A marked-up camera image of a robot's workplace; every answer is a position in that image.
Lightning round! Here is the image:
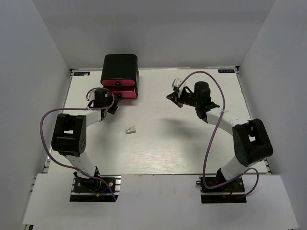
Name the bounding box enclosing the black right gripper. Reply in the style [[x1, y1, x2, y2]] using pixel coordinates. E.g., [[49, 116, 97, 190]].
[[167, 89, 201, 108]]

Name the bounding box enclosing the pink drawer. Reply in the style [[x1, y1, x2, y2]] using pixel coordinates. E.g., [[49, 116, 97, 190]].
[[111, 88, 138, 99], [101, 79, 136, 87]]

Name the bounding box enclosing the white staples box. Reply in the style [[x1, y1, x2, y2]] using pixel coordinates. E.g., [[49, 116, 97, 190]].
[[125, 126, 136, 134]]

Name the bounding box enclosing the pink top drawer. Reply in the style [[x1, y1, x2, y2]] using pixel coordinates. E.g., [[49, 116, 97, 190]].
[[101, 79, 136, 87]]

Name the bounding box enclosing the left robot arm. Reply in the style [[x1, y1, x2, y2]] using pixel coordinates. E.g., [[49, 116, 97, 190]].
[[51, 88, 123, 191]]

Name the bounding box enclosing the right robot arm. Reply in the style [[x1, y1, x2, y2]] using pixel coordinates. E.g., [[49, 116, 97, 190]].
[[167, 78, 273, 191]]

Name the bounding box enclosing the black drawer cabinet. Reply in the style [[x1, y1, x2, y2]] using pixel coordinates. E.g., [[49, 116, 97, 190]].
[[100, 54, 139, 93]]

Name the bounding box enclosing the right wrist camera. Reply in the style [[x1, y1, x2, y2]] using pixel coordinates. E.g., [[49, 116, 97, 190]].
[[171, 78, 185, 92]]

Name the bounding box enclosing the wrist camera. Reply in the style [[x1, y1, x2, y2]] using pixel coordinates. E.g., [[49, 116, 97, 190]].
[[86, 88, 96, 101], [171, 78, 185, 92]]

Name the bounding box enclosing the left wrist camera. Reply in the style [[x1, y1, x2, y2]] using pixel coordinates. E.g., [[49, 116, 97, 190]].
[[86, 88, 96, 101]]

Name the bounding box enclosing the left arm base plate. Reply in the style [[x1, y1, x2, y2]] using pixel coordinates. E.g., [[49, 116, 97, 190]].
[[70, 175, 121, 203]]

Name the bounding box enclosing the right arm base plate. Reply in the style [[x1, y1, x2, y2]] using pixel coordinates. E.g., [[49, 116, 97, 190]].
[[195, 177, 247, 204]]

